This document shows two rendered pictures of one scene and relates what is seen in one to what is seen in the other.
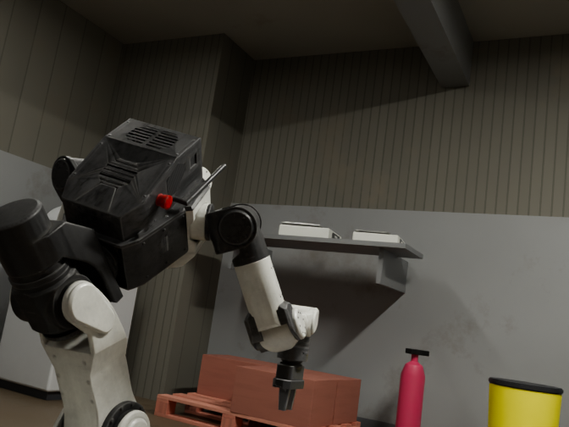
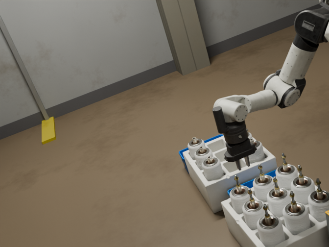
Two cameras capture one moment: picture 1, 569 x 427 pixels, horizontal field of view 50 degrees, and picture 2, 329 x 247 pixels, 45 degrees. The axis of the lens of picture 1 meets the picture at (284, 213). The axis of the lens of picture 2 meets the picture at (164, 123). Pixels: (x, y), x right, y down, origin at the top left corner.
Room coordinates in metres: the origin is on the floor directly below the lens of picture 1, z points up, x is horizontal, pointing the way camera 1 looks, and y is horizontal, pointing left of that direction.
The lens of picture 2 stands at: (2.73, 0.81, 1.36)
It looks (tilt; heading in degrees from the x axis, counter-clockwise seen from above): 26 degrees down; 234
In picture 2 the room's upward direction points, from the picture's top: 19 degrees counter-clockwise
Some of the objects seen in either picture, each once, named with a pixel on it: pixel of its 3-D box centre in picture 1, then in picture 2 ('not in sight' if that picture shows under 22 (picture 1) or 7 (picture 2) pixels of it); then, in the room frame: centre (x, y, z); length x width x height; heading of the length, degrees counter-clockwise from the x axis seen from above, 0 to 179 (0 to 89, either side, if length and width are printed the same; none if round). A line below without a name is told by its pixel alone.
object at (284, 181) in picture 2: not in sight; (289, 185); (1.51, -0.08, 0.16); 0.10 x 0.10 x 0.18
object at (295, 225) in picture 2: not in sight; (297, 226); (1.72, 0.08, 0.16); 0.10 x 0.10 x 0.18
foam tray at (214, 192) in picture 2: not in sight; (229, 167); (1.44, -0.51, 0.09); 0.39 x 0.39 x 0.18; 61
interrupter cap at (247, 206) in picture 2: not in sight; (253, 205); (1.78, -0.08, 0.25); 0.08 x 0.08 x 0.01
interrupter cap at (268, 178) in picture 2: not in sight; (263, 180); (1.62, -0.13, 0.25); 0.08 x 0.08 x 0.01
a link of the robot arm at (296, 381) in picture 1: (290, 365); (237, 141); (1.78, -0.08, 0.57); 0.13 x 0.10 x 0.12; 151
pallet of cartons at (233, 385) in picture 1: (261, 396); not in sight; (4.06, -0.02, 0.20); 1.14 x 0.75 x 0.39; 62
